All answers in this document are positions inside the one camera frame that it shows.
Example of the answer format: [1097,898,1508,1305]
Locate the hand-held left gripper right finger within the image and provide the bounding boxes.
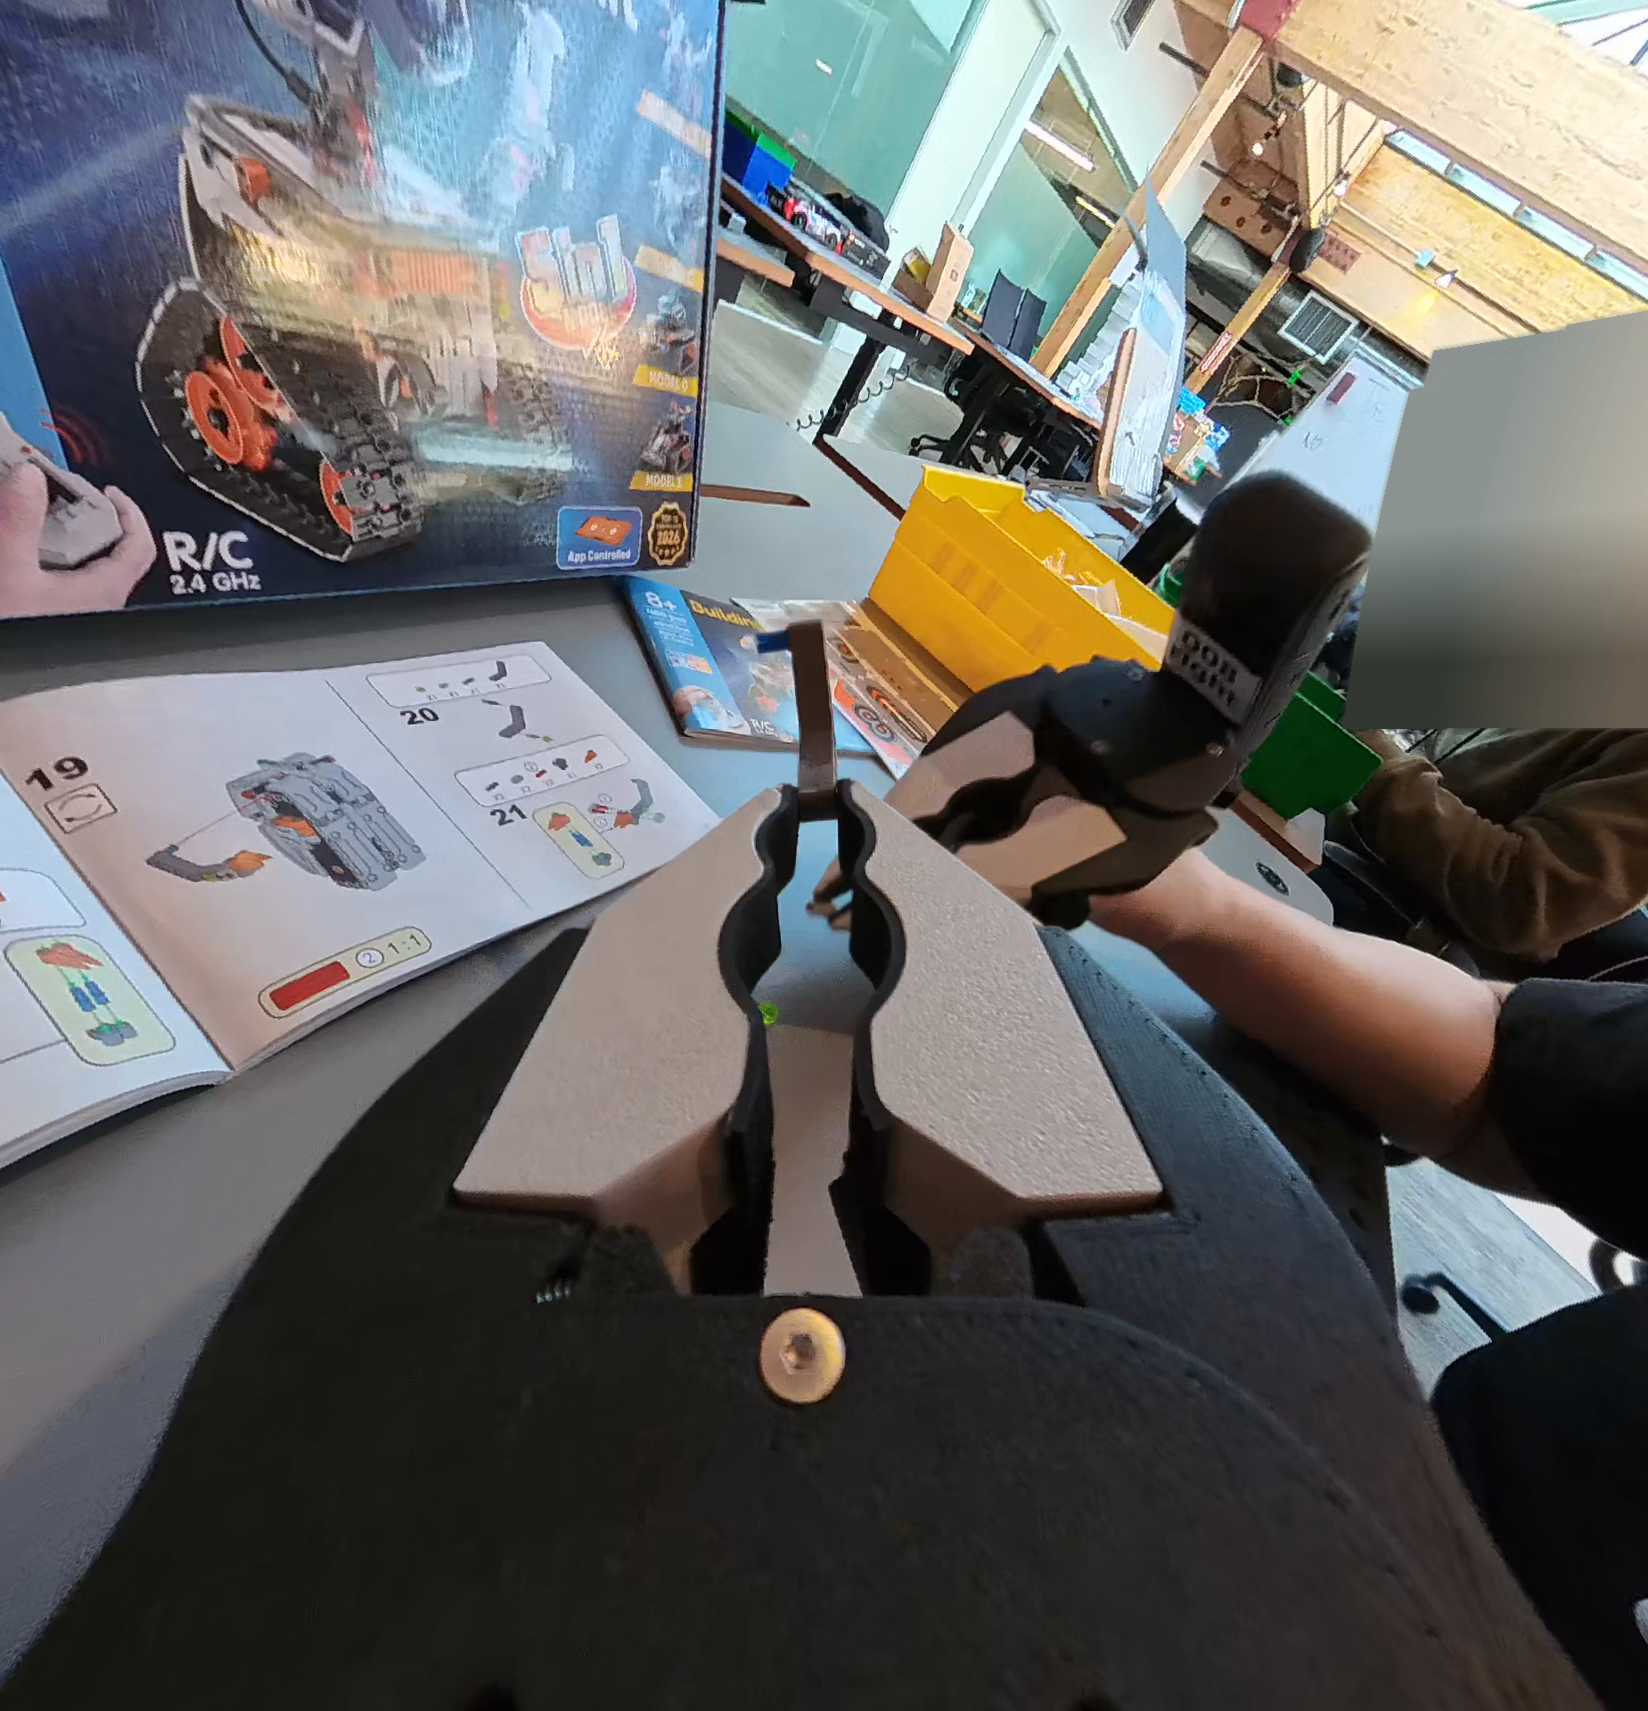
[837,782,1162,1288]

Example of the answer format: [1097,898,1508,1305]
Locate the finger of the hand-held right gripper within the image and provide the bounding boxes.
[810,798,1132,932]
[883,668,1079,835]

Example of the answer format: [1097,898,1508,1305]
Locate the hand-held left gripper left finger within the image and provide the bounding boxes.
[456,786,798,1288]

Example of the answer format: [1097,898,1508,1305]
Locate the grey angled toy beam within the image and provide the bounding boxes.
[757,621,847,817]

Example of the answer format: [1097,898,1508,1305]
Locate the person's right forearm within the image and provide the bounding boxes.
[1083,847,1648,1272]

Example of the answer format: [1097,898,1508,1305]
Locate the grey desk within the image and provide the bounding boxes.
[0,401,1339,1711]

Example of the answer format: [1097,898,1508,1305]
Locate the sticker sheet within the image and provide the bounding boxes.
[802,601,975,778]

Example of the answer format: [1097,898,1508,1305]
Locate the whiteboard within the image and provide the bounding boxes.
[1284,340,1429,536]

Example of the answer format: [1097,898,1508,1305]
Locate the yellow plastic bin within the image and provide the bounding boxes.
[869,465,1182,696]

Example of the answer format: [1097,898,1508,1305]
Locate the green plastic bin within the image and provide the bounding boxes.
[1154,560,1384,819]

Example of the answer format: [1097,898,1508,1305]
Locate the leaning board with drawing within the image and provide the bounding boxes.
[1095,184,1193,507]

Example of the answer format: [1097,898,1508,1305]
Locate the small blue booklet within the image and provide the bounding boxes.
[619,578,881,745]

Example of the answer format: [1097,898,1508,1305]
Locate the open instruction manual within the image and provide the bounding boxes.
[0,640,721,1187]

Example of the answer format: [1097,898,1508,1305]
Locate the black monitors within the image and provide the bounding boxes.
[979,273,1050,357]

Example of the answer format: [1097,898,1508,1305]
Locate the wooden background table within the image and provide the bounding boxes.
[713,172,1119,485]

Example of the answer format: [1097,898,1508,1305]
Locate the person's black pants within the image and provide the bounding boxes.
[1431,1242,1648,1711]

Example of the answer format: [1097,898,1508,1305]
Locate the blue toy robot kit box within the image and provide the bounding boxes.
[0,0,727,625]

